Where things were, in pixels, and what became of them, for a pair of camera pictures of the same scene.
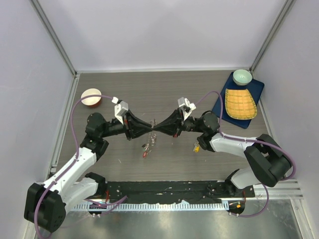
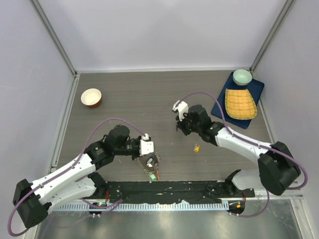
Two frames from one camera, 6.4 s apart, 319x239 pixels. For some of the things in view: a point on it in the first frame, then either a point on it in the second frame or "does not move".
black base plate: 171,191 does not move
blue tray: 230,84 does not move
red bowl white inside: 91,101 does not move
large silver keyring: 152,135 -> 156,166
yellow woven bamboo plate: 239,104 does not move
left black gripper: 135,124 -> 137,140
